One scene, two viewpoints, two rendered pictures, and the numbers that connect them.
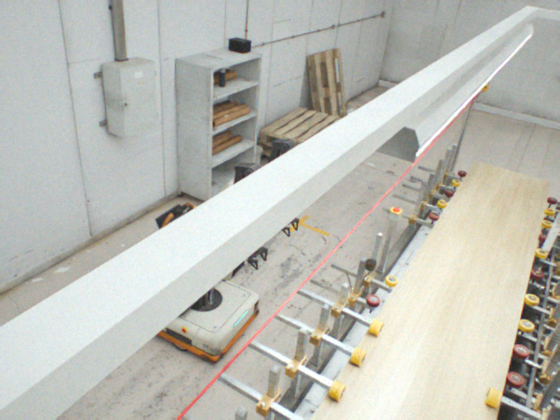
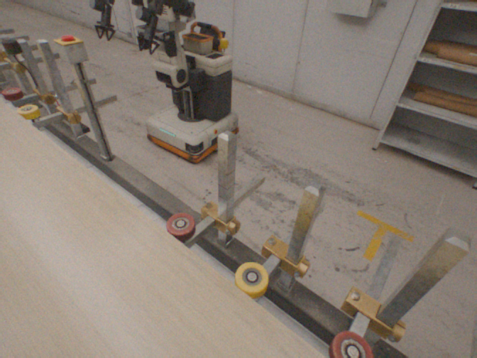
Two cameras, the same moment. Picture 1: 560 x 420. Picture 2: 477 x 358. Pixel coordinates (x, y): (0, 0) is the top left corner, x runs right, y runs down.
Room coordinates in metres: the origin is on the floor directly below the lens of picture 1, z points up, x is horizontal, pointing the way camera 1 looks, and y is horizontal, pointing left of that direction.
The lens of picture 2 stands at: (3.50, -1.68, 1.51)
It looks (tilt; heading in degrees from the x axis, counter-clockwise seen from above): 41 degrees down; 99
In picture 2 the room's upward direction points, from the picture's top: 3 degrees clockwise
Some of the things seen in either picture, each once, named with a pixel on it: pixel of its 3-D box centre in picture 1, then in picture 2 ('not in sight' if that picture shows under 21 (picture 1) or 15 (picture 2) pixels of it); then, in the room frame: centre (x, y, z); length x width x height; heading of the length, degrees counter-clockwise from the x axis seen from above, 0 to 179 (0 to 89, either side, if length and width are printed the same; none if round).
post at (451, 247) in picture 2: (434, 182); (398, 302); (3.82, -1.35, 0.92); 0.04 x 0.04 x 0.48; 62
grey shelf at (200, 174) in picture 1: (219, 127); (473, 78); (4.96, 0.77, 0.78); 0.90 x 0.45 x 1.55; 152
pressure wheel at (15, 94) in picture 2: (372, 305); (16, 101); (2.18, -0.61, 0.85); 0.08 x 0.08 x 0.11
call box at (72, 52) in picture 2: (394, 215); (72, 51); (2.72, -0.76, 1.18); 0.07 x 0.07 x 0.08; 62
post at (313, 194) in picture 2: (425, 197); (295, 251); (3.60, -1.23, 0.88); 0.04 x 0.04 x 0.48; 62
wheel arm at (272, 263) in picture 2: (417, 202); (289, 243); (3.58, -1.17, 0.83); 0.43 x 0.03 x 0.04; 62
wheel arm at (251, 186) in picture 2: (407, 217); (226, 208); (3.36, -1.05, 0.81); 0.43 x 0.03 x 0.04; 62
